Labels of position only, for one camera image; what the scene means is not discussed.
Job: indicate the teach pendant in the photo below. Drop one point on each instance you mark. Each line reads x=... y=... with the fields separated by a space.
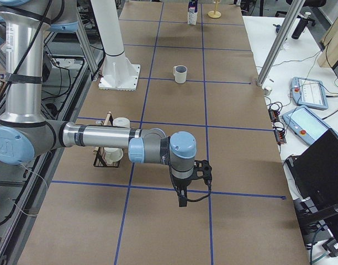
x=309 y=92
x=304 y=123

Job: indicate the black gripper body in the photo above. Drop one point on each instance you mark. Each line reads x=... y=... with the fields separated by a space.
x=181 y=183

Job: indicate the white upside-down cup rear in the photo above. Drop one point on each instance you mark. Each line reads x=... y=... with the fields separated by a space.
x=122 y=122

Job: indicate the black cylinder bottle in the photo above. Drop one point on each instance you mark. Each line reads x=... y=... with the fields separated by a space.
x=303 y=22

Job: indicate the teach pendant far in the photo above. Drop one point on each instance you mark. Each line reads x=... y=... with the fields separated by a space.
x=309 y=92

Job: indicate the black wire cup rack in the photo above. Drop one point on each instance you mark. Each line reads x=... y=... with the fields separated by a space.
x=102 y=157

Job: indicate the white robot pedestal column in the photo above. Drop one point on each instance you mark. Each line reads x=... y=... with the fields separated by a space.
x=118 y=72

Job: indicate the wooden round stand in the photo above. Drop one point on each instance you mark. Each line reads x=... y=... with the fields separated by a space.
x=215 y=14

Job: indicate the white cup dark inside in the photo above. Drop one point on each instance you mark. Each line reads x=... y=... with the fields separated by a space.
x=180 y=73

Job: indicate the white tilted cup front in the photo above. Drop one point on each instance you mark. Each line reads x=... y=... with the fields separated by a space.
x=112 y=155

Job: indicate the black orange connector strip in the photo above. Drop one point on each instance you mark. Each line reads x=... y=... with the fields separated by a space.
x=277 y=126

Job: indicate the teach pendant near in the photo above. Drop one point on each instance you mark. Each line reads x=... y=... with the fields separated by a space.
x=304 y=123

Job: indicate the blue white milk carton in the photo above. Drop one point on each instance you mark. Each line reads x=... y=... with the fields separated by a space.
x=192 y=12

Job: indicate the small silver tape roll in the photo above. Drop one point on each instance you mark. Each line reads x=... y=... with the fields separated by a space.
x=267 y=90

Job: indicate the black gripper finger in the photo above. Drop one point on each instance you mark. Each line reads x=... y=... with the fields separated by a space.
x=182 y=200

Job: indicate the wooden board edge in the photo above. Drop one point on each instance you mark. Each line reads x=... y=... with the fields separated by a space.
x=329 y=56

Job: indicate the aluminium frame post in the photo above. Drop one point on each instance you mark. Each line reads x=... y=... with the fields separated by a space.
x=286 y=26

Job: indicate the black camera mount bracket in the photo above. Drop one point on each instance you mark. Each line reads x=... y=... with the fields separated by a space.
x=202 y=170

